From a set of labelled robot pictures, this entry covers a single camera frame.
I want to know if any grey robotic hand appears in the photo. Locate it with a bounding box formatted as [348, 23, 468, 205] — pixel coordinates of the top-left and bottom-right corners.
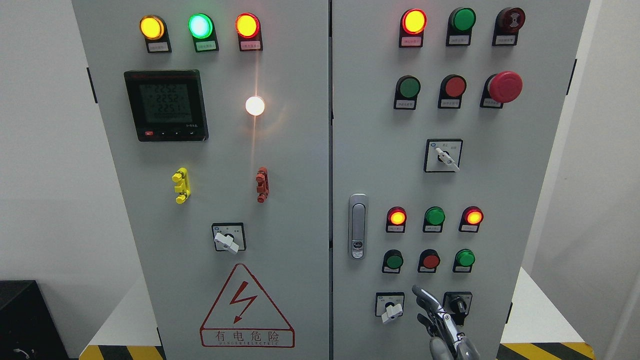
[412, 285, 480, 360]

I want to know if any silver door handle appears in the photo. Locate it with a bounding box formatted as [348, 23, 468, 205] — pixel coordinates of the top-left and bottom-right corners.
[347, 193, 369, 260]

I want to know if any right grey cabinet door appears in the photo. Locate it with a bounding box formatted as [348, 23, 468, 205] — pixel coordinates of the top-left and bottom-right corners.
[332, 0, 590, 360]

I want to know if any grey cabinet door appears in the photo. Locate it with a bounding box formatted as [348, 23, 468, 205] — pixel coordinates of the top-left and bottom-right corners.
[332, 0, 590, 360]
[71, 0, 330, 360]

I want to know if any left grey cabinet door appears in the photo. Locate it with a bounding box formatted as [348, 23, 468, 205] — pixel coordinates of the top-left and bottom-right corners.
[71, 0, 330, 360]

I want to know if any red-orange indicator light left door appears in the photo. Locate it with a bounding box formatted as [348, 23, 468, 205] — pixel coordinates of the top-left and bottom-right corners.
[235, 13, 263, 51]

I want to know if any red push button lower middle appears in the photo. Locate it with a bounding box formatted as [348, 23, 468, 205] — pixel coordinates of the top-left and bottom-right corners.
[417, 249, 441, 274]

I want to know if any red push button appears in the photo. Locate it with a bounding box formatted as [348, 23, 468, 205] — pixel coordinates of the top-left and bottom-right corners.
[438, 74, 467, 109]
[417, 249, 441, 274]

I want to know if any green push button lower right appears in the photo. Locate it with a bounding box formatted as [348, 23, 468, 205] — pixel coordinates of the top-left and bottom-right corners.
[452, 248, 476, 273]

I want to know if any green push button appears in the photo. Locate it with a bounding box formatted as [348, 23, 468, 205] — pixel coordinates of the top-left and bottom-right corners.
[381, 249, 404, 274]
[452, 248, 476, 273]
[393, 75, 421, 111]

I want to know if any white platform with hazard stripes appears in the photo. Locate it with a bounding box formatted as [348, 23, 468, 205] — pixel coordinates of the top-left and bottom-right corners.
[80, 269, 595, 360]

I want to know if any green push button lower left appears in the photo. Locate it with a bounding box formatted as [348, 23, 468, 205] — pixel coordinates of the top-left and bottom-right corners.
[381, 249, 404, 274]

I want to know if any green indicator lower middle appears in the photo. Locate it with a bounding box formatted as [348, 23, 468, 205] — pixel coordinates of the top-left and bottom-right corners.
[422, 206, 446, 233]

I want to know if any red lit indicator lower right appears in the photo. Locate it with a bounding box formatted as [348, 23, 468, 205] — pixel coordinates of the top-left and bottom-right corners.
[458, 206, 484, 233]

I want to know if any red lit indicator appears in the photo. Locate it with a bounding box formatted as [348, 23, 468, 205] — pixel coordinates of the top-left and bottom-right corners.
[385, 206, 407, 233]
[458, 206, 484, 233]

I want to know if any red lit indicator lower left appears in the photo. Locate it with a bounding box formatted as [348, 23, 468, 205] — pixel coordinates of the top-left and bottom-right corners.
[385, 206, 407, 233]

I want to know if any red electric hazard warning sticker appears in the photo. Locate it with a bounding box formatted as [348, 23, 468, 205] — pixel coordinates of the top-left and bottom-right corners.
[199, 263, 295, 348]

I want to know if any red terminal clip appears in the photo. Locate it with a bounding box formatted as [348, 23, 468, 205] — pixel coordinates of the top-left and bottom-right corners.
[255, 166, 270, 204]

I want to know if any red push button upper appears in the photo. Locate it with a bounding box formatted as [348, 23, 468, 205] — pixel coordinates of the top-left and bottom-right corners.
[438, 74, 467, 109]

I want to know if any green push button upper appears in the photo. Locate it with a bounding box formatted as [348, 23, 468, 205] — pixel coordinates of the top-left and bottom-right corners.
[393, 75, 421, 111]

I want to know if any red emergency stop mushroom button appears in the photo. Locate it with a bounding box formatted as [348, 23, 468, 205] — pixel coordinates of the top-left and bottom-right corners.
[479, 70, 523, 109]

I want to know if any white glowing indicator light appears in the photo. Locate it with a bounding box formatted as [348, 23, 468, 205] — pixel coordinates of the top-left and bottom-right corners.
[245, 95, 266, 117]

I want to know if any yellow terminal clip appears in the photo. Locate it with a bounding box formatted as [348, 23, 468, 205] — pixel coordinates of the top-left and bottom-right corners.
[171, 167, 191, 205]

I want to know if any green indicator light top right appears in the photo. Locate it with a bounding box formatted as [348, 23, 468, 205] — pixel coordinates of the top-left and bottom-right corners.
[446, 7, 477, 47]

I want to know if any red indicator light top right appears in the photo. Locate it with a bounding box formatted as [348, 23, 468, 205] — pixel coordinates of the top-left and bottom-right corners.
[398, 8, 428, 48]

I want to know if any dark red buzzer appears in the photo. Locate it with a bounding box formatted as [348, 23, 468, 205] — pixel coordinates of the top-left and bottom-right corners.
[492, 7, 526, 47]

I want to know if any black digital power meter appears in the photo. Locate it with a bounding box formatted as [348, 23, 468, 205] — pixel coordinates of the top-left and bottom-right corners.
[123, 69, 209, 142]

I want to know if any green lit indicator light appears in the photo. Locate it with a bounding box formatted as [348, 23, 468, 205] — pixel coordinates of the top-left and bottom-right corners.
[188, 13, 219, 53]

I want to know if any black box bottom left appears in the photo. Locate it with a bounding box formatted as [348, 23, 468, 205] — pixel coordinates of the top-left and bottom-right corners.
[0, 280, 69, 360]

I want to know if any yellow indicator light top left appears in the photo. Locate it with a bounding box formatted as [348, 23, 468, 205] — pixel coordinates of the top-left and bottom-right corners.
[139, 14, 172, 54]

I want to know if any bottom black knob selector switch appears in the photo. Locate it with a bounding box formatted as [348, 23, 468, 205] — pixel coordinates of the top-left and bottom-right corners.
[442, 291, 473, 327]

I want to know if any bottom white rotary selector switch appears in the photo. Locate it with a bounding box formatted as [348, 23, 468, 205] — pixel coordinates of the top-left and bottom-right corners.
[375, 292, 405, 325]

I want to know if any upper right rotary selector switch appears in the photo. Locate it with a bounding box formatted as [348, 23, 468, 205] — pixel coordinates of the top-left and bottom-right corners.
[423, 138, 463, 173]

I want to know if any left door rotary selector switch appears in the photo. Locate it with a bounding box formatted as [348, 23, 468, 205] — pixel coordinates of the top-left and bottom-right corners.
[211, 222, 246, 255]

